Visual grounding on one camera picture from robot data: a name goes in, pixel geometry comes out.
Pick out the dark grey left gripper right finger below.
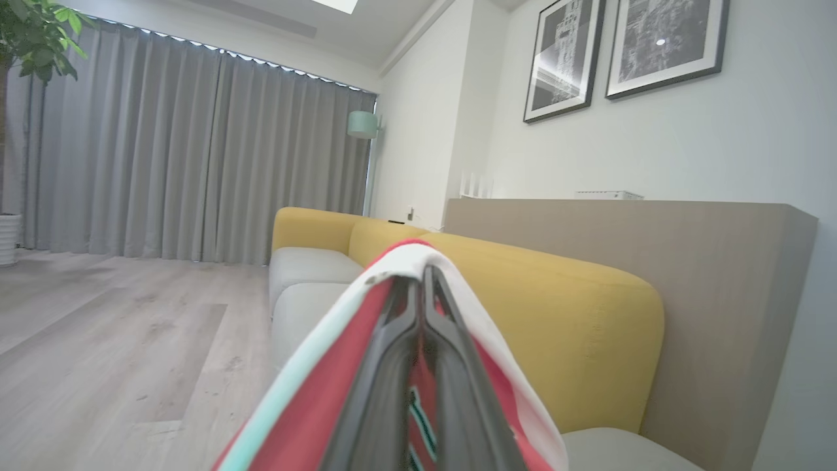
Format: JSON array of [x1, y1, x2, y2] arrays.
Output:
[[423, 264, 528, 471]]

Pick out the floor lamp with teal shade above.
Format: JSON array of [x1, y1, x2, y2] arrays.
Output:
[[347, 110, 381, 218]]

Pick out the white ribbed plant pot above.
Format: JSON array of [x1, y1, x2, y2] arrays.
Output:
[[0, 213, 24, 267]]

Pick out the white router with antennas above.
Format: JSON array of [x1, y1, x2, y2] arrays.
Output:
[[457, 171, 492, 200]]

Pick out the yellow sofa end backrest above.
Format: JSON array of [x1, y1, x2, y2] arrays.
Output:
[[271, 207, 362, 257]]

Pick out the green leafy potted plant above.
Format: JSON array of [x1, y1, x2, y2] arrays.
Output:
[[0, 0, 99, 217]]

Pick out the black framed city picture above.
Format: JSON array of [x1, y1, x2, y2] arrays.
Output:
[[605, 0, 731, 101]]

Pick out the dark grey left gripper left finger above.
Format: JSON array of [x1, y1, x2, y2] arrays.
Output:
[[320, 277, 423, 471]]

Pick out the grey sofa seat cushion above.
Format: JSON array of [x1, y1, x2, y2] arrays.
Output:
[[268, 247, 364, 308], [271, 283, 368, 375], [561, 427, 706, 471]]

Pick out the red shorts with white hem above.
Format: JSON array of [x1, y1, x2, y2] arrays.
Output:
[[213, 239, 570, 471]]

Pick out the rectangular ceiling light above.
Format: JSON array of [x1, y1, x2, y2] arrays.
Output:
[[310, 0, 360, 16]]

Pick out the flat white box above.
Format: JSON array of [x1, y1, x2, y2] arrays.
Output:
[[573, 190, 645, 201]]

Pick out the large yellow sofa backrest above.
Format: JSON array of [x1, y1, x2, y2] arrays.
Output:
[[418, 232, 666, 434]]

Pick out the grey pleated curtain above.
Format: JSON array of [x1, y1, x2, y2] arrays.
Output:
[[0, 16, 379, 266]]

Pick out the narrow yellow sofa backrest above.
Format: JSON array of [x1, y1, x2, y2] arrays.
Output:
[[348, 217, 430, 268]]

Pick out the black framed tower picture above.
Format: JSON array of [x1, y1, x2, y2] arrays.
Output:
[[522, 0, 607, 124]]

